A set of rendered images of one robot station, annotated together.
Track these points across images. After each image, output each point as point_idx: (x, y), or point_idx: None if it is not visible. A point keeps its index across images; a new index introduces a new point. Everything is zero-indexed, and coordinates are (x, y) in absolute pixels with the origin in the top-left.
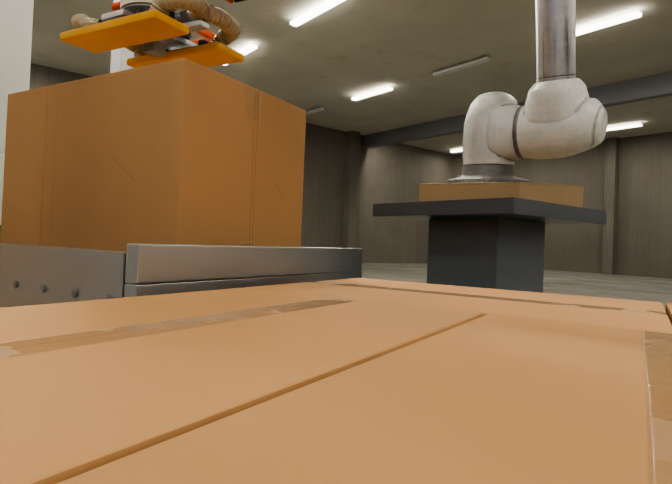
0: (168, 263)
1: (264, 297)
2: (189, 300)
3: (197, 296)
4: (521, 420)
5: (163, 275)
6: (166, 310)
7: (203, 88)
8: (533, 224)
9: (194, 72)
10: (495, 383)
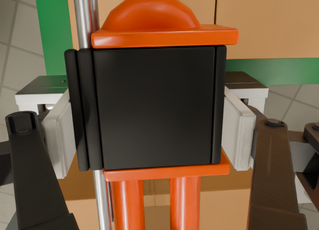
0: (246, 85)
1: (245, 17)
2: (277, 31)
3: (264, 41)
4: None
5: (246, 83)
6: (306, 13)
7: (232, 175)
8: None
9: (248, 181)
10: None
